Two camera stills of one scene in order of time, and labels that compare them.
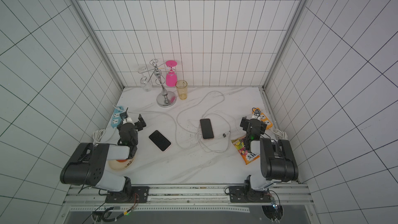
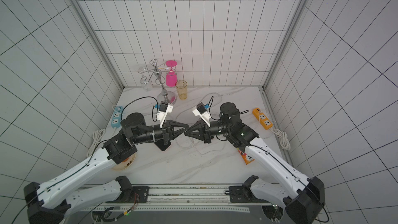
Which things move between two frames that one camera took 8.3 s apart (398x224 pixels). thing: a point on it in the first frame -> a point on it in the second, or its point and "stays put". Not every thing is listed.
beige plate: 119,166 stays put
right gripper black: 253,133 -> 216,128
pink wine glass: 171,78 stays put
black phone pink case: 160,140 stays put
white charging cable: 211,112 -> 181,110
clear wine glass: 146,86 stays put
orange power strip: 269,125 stays put
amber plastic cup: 181,86 stays put
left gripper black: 138,125 -> 169,134
